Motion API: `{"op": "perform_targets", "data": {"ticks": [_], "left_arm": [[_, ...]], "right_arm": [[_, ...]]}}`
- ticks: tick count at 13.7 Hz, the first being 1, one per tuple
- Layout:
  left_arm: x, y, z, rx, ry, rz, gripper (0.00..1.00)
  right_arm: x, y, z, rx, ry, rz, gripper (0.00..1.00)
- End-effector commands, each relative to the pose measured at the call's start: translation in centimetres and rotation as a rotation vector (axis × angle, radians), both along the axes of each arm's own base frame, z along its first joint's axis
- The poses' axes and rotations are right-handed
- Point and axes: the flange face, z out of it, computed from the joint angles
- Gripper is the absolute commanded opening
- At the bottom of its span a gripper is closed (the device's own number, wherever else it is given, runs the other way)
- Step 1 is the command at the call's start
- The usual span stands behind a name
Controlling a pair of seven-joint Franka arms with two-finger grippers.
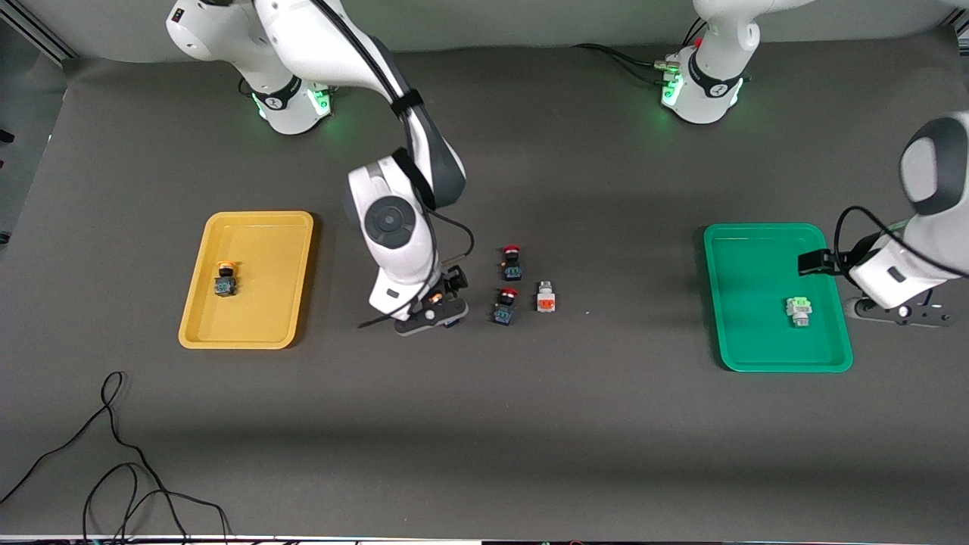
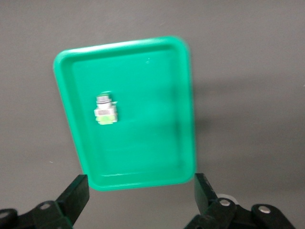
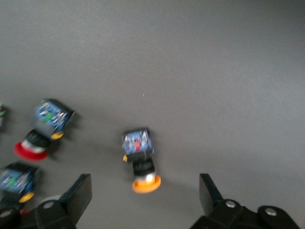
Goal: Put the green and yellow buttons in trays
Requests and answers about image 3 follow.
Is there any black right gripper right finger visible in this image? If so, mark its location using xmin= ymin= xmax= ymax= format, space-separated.
xmin=190 ymin=173 xmax=301 ymax=229

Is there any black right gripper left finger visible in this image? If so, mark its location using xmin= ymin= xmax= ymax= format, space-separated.
xmin=35 ymin=173 xmax=93 ymax=229

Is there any yellow cap push button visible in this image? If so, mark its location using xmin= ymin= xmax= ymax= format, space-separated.
xmin=122 ymin=127 xmax=162 ymax=194

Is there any white button with orange block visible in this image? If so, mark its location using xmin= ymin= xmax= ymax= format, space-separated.
xmin=0 ymin=102 xmax=7 ymax=133

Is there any red cap push button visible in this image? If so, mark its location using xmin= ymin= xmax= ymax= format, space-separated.
xmin=13 ymin=98 xmax=76 ymax=162
xmin=0 ymin=162 xmax=41 ymax=217

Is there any dark grey table mat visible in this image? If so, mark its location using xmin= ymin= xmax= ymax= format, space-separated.
xmin=0 ymin=0 xmax=305 ymax=229

